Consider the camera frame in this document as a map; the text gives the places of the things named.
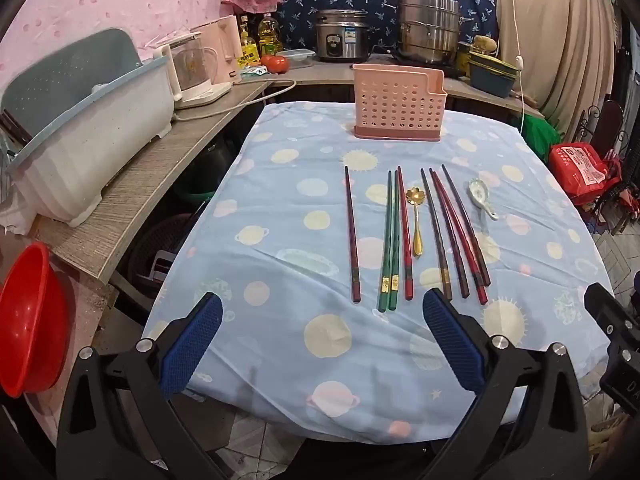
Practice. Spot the grey wooden counter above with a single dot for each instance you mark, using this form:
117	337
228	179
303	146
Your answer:
150	185

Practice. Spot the blue planet print tablecloth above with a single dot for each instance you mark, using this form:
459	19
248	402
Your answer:
280	210

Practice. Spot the steel steamer pot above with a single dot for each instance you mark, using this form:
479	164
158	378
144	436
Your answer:
429	27

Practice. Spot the brown potato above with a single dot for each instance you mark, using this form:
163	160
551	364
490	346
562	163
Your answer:
485	43

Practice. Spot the green bag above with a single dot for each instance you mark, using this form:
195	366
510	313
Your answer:
542	137

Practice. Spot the brown plastic basket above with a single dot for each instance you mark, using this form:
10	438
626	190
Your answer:
160	240

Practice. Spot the blue white dish drainer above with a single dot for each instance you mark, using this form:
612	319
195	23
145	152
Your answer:
90	135

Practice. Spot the clear food container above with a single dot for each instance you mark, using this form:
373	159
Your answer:
297	58

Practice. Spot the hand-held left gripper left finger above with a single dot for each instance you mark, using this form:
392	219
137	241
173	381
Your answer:
192	345

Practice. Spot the dark metal chair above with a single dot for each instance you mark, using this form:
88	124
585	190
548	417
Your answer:
607	120

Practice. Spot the red tomato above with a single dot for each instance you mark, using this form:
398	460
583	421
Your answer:
275	63

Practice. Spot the gold flower spoon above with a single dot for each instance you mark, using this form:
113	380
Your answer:
414	196

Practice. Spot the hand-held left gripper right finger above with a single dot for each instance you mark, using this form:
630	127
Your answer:
452	340

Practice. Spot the white ceramic spoon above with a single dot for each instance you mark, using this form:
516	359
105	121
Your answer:
478	191

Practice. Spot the beige curtain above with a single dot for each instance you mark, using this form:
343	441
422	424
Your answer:
555	35

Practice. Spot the bright red chopstick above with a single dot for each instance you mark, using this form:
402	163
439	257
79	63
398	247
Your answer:
462	245

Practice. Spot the red plastic basin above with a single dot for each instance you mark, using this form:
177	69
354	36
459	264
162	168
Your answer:
30	325

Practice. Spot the green red packet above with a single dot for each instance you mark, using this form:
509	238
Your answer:
257	70

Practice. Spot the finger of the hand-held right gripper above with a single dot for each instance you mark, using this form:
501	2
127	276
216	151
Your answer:
607	310

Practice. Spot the brown chopstick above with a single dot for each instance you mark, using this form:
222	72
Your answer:
436	235

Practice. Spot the dark red patterned chopstick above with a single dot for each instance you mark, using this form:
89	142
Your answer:
350	230

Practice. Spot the pink kitchen appliance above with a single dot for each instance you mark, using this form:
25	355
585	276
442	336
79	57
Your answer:
225	45

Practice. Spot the pink perforated utensil basket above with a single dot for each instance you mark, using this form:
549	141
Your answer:
397	100

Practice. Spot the white glass electric kettle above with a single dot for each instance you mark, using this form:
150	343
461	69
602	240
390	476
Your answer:
192	70

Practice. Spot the small cooking oil bottle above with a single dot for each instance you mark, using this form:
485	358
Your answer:
248	47

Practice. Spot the steel rice cooker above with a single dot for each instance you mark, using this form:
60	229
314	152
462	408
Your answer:
342	37

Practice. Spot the blue lunch box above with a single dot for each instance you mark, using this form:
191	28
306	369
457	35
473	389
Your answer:
492	77

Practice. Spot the dark purple chopstick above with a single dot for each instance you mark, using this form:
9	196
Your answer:
466	225

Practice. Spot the red chopstick with dark band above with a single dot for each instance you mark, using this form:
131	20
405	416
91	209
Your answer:
404	230

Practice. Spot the red bag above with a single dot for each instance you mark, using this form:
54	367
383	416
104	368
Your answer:
580	170

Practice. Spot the dark maroon chopstick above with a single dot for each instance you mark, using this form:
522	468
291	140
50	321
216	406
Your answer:
449	235

